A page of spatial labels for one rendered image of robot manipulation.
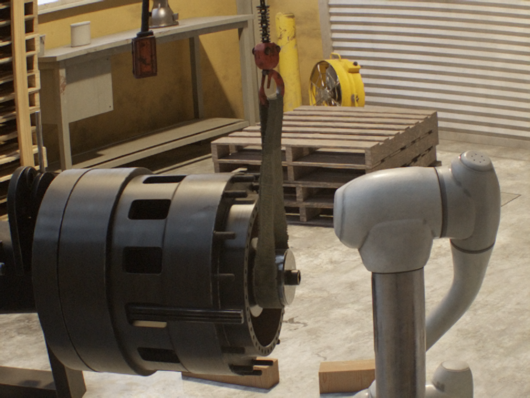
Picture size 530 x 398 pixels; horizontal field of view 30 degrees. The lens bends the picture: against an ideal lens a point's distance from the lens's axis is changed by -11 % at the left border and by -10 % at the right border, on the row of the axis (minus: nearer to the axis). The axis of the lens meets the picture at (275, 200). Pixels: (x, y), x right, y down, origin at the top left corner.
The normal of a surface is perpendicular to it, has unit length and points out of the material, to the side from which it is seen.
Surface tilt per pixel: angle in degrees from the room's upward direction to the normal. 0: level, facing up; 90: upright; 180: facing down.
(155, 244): 55
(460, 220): 108
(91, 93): 90
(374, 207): 70
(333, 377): 90
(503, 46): 60
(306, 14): 90
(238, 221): 32
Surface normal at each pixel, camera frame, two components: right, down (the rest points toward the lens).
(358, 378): -0.11, 0.25
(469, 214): 0.22, 0.50
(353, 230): -0.40, 0.39
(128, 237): -0.23, -0.39
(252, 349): -0.12, 0.84
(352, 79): 0.35, -0.38
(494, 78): -0.51, 0.69
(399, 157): 0.88, 0.05
